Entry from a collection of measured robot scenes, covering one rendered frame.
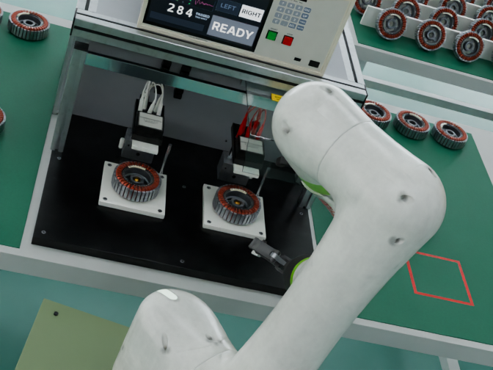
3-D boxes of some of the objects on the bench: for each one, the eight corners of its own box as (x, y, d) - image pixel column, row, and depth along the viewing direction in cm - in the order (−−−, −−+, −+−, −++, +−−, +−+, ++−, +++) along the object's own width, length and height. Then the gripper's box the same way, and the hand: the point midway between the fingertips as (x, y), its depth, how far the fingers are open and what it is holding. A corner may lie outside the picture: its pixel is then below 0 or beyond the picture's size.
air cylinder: (151, 164, 216) (156, 146, 213) (120, 156, 215) (126, 139, 211) (152, 151, 220) (158, 133, 217) (122, 144, 219) (128, 126, 215)
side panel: (63, 116, 224) (90, 4, 205) (51, 113, 223) (77, 1, 204) (75, 59, 246) (101, -46, 227) (64, 57, 245) (89, -49, 226)
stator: (257, 230, 207) (263, 219, 205) (211, 220, 205) (216, 208, 203) (255, 200, 216) (260, 189, 214) (211, 189, 214) (216, 178, 212)
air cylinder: (246, 186, 222) (252, 169, 218) (216, 179, 220) (223, 162, 217) (245, 173, 226) (252, 156, 222) (216, 167, 224) (223, 150, 221)
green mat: (564, 360, 212) (565, 359, 212) (326, 311, 199) (326, 310, 199) (471, 133, 286) (471, 133, 286) (293, 86, 273) (293, 86, 272)
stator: (160, 206, 203) (164, 194, 201) (111, 200, 199) (115, 187, 197) (155, 175, 211) (159, 163, 209) (108, 168, 208) (112, 156, 205)
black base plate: (317, 303, 200) (320, 296, 198) (30, 244, 186) (32, 236, 184) (298, 175, 237) (301, 169, 235) (59, 117, 223) (61, 110, 221)
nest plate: (163, 219, 202) (164, 215, 201) (97, 205, 198) (99, 200, 198) (165, 178, 214) (166, 175, 213) (103, 164, 210) (105, 160, 210)
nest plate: (264, 241, 207) (265, 237, 206) (202, 227, 204) (204, 224, 203) (261, 200, 219) (263, 197, 218) (202, 187, 216) (204, 183, 215)
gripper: (244, 254, 171) (225, 246, 193) (342, 331, 175) (312, 315, 196) (268, 223, 172) (246, 218, 193) (364, 300, 176) (333, 288, 197)
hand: (281, 267), depth 194 cm, fingers open, 13 cm apart
